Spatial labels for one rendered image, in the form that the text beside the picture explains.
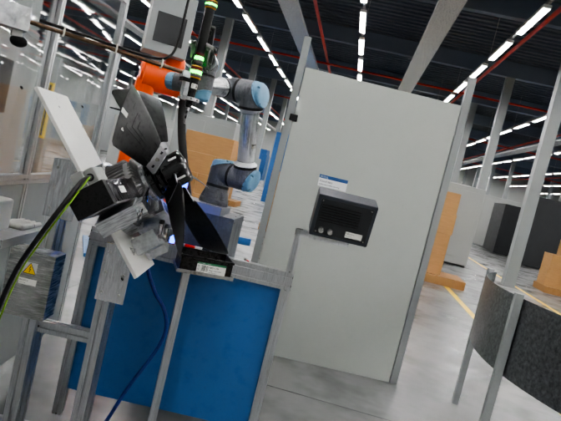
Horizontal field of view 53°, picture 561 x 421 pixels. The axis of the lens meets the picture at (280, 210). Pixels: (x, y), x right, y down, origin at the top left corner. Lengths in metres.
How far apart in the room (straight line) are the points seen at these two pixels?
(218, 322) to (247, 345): 0.17
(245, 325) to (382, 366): 1.83
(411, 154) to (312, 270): 1.05
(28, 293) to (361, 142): 2.56
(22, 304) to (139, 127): 0.70
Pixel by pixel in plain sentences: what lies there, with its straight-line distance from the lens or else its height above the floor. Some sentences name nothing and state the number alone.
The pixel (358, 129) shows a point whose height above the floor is 1.67.
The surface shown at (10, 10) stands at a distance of 1.91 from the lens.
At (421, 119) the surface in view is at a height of 1.85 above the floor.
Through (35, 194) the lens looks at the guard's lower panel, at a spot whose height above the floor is 0.90.
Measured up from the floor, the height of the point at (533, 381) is 0.62.
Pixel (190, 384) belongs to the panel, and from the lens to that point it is 2.65.
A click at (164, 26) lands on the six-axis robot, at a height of 2.41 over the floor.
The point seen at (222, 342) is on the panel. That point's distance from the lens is 2.57.
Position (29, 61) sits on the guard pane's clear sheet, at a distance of 2.58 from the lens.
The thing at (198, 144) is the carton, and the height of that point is 1.37.
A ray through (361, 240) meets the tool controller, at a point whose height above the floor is 1.07.
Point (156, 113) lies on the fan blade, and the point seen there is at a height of 1.38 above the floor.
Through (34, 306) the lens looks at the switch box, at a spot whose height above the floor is 0.67.
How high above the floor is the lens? 1.29
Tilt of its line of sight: 4 degrees down
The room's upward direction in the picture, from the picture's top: 14 degrees clockwise
